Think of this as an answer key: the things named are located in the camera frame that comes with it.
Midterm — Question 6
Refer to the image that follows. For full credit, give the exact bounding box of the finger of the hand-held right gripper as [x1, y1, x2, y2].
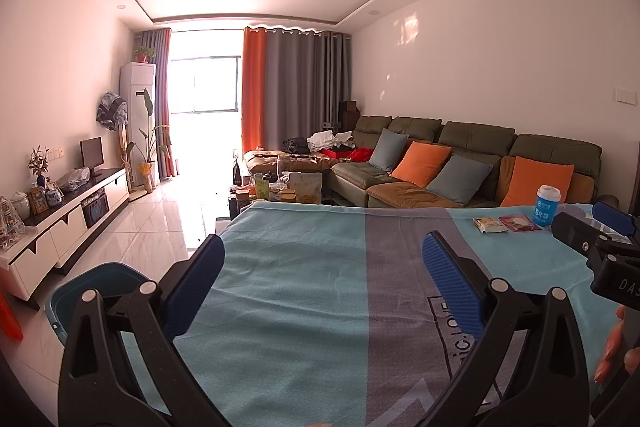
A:
[592, 201, 638, 238]
[551, 211, 608, 258]

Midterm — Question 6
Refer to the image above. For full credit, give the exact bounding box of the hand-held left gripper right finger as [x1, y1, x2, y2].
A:
[400, 231, 587, 427]

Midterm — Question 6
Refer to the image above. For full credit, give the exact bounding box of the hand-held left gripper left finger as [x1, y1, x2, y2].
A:
[57, 233, 233, 427]

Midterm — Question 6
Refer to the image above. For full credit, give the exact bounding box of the teal plastic bin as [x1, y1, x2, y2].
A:
[45, 261, 168, 350]

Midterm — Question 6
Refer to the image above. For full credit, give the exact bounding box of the person's right hand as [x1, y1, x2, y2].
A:
[594, 304, 640, 384]

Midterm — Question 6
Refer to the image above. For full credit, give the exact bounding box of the blue cup with white lid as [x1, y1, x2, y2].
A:
[531, 185, 561, 228]

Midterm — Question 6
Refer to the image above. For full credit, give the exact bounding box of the pink snack packet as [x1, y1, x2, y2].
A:
[499, 214, 542, 233]

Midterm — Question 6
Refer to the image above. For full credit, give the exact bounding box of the orange cushion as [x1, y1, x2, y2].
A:
[500, 156, 575, 208]
[391, 141, 452, 188]

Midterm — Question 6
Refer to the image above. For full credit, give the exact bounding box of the glass coffee table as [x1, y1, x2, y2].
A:
[229, 172, 326, 220]

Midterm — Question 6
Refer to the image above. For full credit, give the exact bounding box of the blue-grey cushion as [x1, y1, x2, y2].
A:
[369, 128, 410, 172]
[427, 155, 493, 206]

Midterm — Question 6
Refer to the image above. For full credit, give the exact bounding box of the olive green sofa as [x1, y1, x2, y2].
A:
[242, 114, 603, 210]

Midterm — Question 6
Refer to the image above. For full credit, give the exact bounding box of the tall potted plant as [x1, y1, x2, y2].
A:
[125, 88, 171, 192]

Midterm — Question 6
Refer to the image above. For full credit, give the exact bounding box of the beige patterned bag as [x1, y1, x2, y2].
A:
[287, 172, 323, 205]

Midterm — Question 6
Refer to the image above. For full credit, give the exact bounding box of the white tv cabinet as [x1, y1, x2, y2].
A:
[0, 167, 131, 308]

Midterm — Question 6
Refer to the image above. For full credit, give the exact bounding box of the clear plastic bag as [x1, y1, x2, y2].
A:
[57, 167, 91, 194]

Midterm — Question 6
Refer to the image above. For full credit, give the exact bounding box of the red cloth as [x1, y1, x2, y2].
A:
[320, 147, 373, 162]

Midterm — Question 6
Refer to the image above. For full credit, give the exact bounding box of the black monitor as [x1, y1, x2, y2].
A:
[80, 137, 106, 172]

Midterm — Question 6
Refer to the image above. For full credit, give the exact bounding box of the white standing air conditioner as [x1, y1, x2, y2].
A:
[119, 62, 157, 188]

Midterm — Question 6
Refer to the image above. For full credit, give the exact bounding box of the striped curtain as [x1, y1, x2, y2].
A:
[139, 27, 177, 180]

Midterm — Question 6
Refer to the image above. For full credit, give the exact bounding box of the white clothes pile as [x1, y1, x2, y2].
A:
[306, 131, 353, 152]

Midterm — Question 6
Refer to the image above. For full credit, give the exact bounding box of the white ceramic jar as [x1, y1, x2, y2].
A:
[10, 191, 32, 220]

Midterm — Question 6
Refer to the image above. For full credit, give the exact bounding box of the cloth covered standing fan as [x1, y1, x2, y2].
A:
[96, 92, 128, 158]

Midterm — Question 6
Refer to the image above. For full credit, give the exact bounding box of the small vase plant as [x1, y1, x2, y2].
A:
[27, 146, 51, 190]

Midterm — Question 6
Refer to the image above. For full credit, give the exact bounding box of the brown box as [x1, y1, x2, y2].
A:
[339, 101, 361, 132]

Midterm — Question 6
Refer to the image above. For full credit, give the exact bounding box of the window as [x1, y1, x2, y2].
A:
[167, 54, 240, 114]

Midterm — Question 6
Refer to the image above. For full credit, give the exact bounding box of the orange curtain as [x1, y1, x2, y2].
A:
[241, 26, 268, 152]

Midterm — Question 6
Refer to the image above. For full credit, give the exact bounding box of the grey curtain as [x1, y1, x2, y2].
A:
[262, 27, 353, 152]

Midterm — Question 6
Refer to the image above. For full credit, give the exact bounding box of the small picture frame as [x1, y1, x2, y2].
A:
[27, 187, 50, 215]

